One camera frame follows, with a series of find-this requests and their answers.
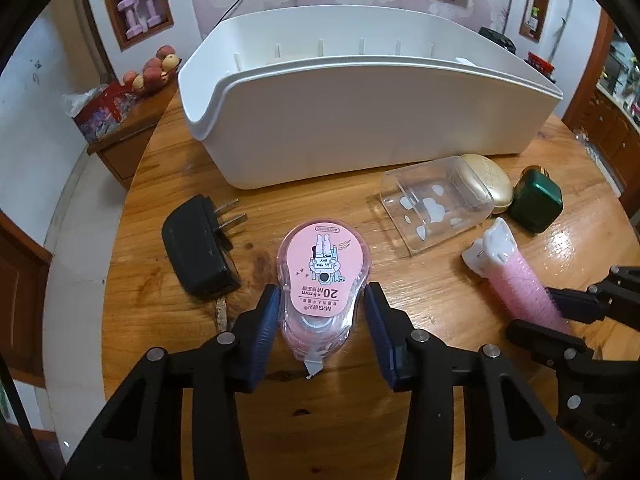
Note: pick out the gold oval case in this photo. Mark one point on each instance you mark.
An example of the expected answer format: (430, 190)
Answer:
(492, 180)

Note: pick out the wooden framed wall niche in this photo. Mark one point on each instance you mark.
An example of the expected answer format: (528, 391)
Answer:
(112, 35)
(525, 30)

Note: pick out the white plastic bag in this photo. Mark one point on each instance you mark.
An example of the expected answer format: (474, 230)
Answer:
(80, 102)

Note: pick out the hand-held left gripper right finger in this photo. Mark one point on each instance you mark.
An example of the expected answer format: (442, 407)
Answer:
(380, 330)

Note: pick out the clear plastic box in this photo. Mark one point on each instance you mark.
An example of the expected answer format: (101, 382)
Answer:
(435, 195)

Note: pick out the black speaker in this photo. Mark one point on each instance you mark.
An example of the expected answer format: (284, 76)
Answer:
(497, 40)

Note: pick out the dark jar with red lid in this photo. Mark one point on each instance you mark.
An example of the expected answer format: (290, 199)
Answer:
(542, 65)

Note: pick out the pink correction tape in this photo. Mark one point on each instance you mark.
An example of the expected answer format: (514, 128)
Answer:
(325, 260)

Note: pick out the pile of peaches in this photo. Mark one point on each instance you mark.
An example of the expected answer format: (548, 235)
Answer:
(150, 72)

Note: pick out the wooden television cabinet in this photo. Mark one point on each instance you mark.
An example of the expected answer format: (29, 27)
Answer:
(125, 160)

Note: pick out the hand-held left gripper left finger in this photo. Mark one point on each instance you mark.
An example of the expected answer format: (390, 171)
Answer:
(262, 330)

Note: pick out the green square box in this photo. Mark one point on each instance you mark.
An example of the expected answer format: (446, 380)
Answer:
(535, 200)

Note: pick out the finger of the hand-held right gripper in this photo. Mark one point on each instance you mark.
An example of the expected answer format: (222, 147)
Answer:
(545, 337)
(575, 305)

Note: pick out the black power adapter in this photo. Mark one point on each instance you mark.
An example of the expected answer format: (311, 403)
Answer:
(197, 250)

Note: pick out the wooden side cabinet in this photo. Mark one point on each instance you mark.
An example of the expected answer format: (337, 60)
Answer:
(617, 135)

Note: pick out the white plastic storage bin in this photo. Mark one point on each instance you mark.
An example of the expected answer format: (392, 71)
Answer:
(350, 120)

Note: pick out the wooden door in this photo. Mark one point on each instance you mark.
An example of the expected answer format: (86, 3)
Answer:
(20, 300)

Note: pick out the red gift bag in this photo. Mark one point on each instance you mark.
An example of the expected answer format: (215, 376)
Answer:
(105, 115)

